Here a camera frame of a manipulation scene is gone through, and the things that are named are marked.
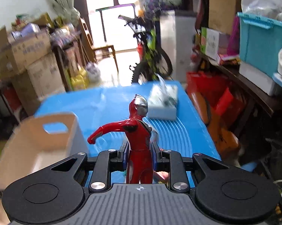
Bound red Ultraman action figure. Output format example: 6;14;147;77
87;94;154;184

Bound stacked cardboard boxes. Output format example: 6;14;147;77
0;27;65;116

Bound black and green bicycle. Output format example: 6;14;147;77
118;15;173;83

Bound white cabinet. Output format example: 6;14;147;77
160;10;196;83

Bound yellow oil jug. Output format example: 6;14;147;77
71;68;89;90

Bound blue silicone baking mat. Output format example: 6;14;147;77
34;80;222;185

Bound tissue box with tissue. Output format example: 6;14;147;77
147;74;179;121

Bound teal plastic storage crate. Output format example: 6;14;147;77
237;12;282;77

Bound beige plastic storage bin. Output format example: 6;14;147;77
0;113;89;191

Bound dark wooden shelf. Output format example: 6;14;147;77
199;52;282;117

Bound wooden chair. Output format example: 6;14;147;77
79;18;119;72

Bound red bag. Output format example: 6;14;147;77
187;72;235;127

